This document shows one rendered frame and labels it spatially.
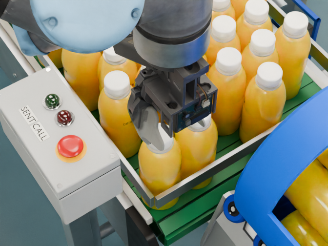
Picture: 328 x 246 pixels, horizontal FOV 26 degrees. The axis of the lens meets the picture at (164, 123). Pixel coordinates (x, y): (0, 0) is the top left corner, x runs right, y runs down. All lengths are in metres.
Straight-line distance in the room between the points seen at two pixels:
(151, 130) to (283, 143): 0.18
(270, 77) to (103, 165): 0.30
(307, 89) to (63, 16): 0.84
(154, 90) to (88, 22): 0.34
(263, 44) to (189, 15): 0.41
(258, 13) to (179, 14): 0.45
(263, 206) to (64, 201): 0.27
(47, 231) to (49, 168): 1.20
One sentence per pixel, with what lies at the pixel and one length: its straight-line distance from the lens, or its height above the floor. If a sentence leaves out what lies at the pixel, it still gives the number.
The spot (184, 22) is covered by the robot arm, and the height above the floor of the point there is 1.38.
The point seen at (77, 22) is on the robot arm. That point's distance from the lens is 0.54.
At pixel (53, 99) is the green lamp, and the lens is 1.04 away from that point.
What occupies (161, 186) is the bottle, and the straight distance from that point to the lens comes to 1.09.
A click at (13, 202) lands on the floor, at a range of 2.24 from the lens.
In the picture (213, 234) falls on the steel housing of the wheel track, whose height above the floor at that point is 0.88.
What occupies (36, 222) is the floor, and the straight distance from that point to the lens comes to 2.19.
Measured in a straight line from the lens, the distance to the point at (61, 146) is 0.99.
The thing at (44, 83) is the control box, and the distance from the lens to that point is 1.07.
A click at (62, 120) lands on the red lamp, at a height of 1.11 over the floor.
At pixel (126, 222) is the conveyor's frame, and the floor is 0.85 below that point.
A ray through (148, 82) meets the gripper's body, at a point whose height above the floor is 1.24.
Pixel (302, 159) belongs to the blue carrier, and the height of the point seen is 1.20.
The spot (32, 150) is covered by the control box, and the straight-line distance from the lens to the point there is 1.01.
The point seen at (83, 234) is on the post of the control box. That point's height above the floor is 0.77.
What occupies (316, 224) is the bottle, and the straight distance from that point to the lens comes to 0.95.
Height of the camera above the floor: 1.94
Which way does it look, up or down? 56 degrees down
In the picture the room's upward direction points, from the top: straight up
